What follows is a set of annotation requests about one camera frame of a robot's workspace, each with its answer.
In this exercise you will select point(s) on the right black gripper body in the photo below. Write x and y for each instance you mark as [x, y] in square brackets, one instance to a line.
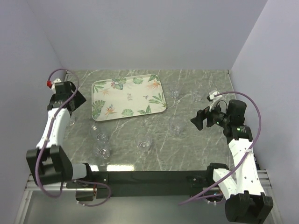
[219, 117]

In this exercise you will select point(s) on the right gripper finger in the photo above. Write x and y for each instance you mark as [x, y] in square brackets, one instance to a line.
[198, 119]
[209, 120]

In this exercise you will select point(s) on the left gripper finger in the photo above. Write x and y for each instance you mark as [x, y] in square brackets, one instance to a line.
[76, 101]
[73, 87]

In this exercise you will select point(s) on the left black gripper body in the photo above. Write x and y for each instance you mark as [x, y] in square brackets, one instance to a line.
[71, 94]

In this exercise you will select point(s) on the clear glass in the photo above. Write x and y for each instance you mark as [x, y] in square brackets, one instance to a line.
[196, 95]
[143, 142]
[99, 133]
[174, 90]
[72, 121]
[102, 150]
[176, 126]

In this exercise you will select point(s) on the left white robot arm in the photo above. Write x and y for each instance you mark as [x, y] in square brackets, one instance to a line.
[48, 162]

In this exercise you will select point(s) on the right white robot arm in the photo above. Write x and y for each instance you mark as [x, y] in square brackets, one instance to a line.
[246, 200]

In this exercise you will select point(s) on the floral white serving tray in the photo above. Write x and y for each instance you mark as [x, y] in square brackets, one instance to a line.
[126, 97]

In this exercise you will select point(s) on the black base beam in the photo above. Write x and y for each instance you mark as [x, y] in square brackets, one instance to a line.
[153, 183]

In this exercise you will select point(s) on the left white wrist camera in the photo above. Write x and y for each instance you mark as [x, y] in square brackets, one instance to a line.
[51, 84]

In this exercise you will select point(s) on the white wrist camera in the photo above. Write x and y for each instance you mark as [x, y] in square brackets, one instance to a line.
[214, 97]
[51, 84]

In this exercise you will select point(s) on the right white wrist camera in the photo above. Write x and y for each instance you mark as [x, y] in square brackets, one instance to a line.
[214, 97]

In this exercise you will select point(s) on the aluminium frame rail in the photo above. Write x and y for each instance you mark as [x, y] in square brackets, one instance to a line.
[31, 186]

